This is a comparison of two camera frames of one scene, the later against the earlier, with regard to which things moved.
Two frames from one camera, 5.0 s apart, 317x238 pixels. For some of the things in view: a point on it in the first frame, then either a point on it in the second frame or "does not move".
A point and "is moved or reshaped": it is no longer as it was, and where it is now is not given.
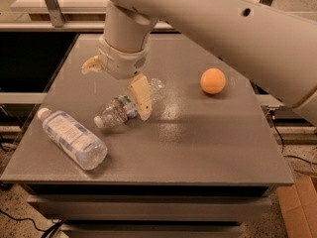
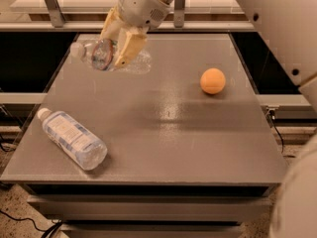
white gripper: (121, 63) -> (140, 4)
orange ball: (213, 80) does not move
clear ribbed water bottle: (124, 108) is moved or reshaped
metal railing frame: (59, 22) does not move
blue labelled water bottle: (74, 138) does not move
